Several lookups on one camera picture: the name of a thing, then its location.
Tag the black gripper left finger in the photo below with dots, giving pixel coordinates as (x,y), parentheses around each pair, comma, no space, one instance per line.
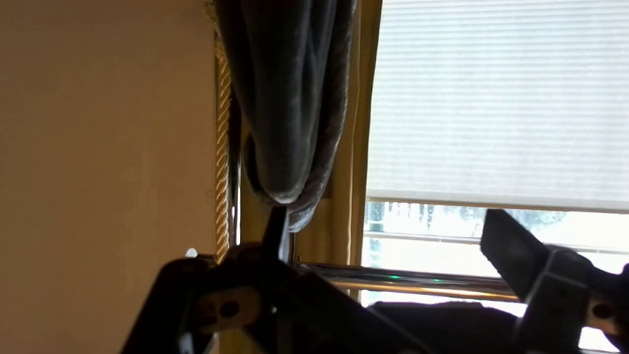
(275,308)

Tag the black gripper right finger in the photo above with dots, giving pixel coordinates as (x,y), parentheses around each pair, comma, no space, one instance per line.
(556,288)

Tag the gray robe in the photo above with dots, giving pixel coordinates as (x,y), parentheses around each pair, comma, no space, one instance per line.
(291,99)

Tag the olive curtain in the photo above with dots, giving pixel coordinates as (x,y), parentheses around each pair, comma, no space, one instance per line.
(361,131)

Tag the white window blind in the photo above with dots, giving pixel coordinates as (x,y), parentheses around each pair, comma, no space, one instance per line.
(497,99)

